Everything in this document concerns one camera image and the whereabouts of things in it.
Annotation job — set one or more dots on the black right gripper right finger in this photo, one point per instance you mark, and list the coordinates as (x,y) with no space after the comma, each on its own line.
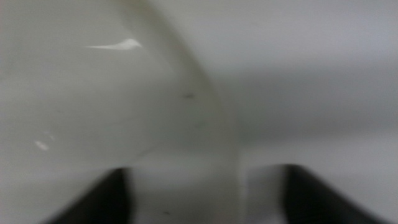
(314,202)

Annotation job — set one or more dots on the white plate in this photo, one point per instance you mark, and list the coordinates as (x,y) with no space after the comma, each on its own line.
(93,93)

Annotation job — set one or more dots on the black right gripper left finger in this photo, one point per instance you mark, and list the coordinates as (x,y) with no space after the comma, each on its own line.
(105,202)

